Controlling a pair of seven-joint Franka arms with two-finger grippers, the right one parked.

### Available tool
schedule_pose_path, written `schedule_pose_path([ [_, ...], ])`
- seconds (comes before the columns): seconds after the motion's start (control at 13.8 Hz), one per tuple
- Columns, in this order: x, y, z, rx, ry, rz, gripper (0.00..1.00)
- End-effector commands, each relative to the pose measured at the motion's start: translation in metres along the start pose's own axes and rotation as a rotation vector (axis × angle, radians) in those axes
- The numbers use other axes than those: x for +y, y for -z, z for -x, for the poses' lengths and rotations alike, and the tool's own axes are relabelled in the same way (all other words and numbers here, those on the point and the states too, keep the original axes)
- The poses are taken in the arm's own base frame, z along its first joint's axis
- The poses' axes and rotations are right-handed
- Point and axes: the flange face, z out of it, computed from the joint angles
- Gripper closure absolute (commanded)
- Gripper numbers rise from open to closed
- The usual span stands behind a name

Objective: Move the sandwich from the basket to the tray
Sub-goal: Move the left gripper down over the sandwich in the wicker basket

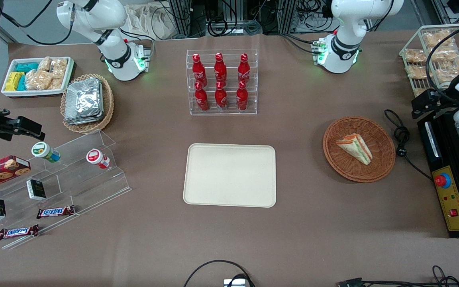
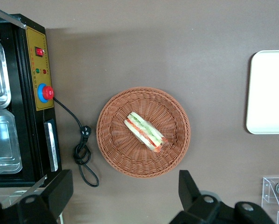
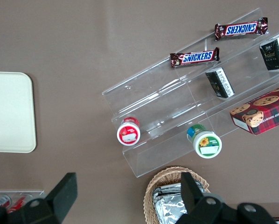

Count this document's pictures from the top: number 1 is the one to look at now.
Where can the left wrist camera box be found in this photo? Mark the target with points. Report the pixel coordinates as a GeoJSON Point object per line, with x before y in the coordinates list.
{"type": "Point", "coordinates": [422, 108]}

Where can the clear acrylic bottle rack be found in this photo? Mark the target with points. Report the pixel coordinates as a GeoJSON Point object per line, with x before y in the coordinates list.
{"type": "Point", "coordinates": [253, 79]}

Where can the red lid snack cup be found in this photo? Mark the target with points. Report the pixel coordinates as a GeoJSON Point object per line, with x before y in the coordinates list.
{"type": "Point", "coordinates": [96, 157]}

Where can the black machine with yellow panel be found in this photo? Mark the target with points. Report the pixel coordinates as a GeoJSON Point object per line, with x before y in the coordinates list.
{"type": "Point", "coordinates": [448, 159]}

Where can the light tan wicker basket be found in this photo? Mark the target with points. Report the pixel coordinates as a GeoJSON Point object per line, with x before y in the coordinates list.
{"type": "Point", "coordinates": [108, 103]}

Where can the teal snack packet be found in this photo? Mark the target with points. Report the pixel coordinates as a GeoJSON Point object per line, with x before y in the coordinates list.
{"type": "Point", "coordinates": [27, 67]}
{"type": "Point", "coordinates": [22, 83]}

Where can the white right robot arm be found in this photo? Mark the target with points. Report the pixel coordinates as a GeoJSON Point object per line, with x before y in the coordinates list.
{"type": "Point", "coordinates": [122, 59]}

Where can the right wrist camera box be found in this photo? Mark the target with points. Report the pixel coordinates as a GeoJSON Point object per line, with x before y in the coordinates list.
{"type": "Point", "coordinates": [28, 128]}

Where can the white cloth bag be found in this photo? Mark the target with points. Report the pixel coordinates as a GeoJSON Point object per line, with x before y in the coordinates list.
{"type": "Point", "coordinates": [150, 22]}

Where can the green lid snack cup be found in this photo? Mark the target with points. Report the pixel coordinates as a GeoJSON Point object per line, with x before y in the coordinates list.
{"type": "Point", "coordinates": [44, 151]}

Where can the white rectangular snack bin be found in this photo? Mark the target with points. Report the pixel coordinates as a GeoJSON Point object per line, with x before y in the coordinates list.
{"type": "Point", "coordinates": [10, 92]}

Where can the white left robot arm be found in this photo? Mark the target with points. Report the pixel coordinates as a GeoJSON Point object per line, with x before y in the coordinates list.
{"type": "Point", "coordinates": [345, 40]}

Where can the silver foil pouch stack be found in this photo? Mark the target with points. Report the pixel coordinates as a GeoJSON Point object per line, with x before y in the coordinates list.
{"type": "Point", "coordinates": [84, 101]}

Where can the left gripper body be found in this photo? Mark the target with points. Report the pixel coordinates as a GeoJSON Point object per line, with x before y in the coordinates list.
{"type": "Point", "coordinates": [443, 105]}

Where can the snickers chocolate bar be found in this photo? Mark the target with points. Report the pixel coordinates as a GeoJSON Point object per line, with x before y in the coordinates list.
{"type": "Point", "coordinates": [55, 212]}
{"type": "Point", "coordinates": [18, 232]}

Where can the clear acrylic stepped display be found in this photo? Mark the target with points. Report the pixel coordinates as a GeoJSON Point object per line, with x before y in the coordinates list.
{"type": "Point", "coordinates": [86, 187]}

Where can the round brown wicker basket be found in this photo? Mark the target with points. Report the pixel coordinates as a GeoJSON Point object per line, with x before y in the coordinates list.
{"type": "Point", "coordinates": [381, 167]}

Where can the yellow snack packet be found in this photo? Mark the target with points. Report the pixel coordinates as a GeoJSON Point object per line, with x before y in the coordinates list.
{"type": "Point", "coordinates": [13, 81]}

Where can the clear rice cracker bag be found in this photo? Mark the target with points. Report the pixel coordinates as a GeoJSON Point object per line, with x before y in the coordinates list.
{"type": "Point", "coordinates": [44, 63]}
{"type": "Point", "coordinates": [55, 83]}
{"type": "Point", "coordinates": [59, 67]}
{"type": "Point", "coordinates": [38, 79]}

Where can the clear bag of fried snacks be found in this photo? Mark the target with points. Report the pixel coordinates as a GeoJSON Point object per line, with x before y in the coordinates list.
{"type": "Point", "coordinates": [436, 38]}
{"type": "Point", "coordinates": [417, 71]}
{"type": "Point", "coordinates": [446, 54]}
{"type": "Point", "coordinates": [448, 73]}
{"type": "Point", "coordinates": [420, 92]}
{"type": "Point", "coordinates": [414, 56]}

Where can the red cola bottle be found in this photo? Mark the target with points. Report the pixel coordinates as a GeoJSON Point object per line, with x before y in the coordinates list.
{"type": "Point", "coordinates": [220, 68]}
{"type": "Point", "coordinates": [198, 69]}
{"type": "Point", "coordinates": [221, 99]}
{"type": "Point", "coordinates": [201, 99]}
{"type": "Point", "coordinates": [244, 68]}
{"type": "Point", "coordinates": [242, 98]}

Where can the small silver device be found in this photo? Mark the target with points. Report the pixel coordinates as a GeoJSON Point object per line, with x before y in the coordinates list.
{"type": "Point", "coordinates": [235, 283]}

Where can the triangular sandwich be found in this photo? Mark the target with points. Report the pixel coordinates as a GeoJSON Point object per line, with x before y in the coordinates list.
{"type": "Point", "coordinates": [355, 148]}

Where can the red emergency stop button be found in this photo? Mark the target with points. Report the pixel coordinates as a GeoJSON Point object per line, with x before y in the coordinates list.
{"type": "Point", "coordinates": [442, 180]}

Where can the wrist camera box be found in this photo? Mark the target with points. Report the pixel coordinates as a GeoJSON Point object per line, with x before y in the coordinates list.
{"type": "Point", "coordinates": [28, 128]}
{"type": "Point", "coordinates": [422, 108]}

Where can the cream plastic tray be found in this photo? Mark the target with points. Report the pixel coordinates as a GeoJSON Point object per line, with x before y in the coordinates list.
{"type": "Point", "coordinates": [229, 175]}

